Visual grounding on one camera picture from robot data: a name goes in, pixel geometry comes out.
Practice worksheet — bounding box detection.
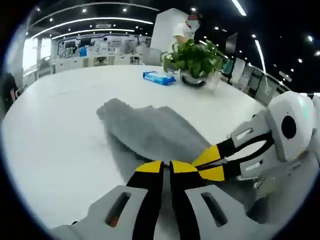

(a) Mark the grey towel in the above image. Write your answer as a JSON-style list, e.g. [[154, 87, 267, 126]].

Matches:
[[96, 98, 213, 182]]

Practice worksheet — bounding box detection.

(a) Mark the clear plastic cup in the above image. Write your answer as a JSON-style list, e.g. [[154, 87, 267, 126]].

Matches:
[[206, 72, 222, 89]]

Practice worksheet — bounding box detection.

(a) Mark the green potted plant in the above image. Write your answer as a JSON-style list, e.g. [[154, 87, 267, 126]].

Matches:
[[162, 39, 227, 89]]

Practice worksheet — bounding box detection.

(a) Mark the blue wet wipes packet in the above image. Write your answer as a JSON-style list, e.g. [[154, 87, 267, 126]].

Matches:
[[142, 71, 177, 87]]

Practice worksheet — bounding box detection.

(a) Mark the grey office chair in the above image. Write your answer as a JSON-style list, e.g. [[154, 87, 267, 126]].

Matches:
[[143, 48, 164, 67]]

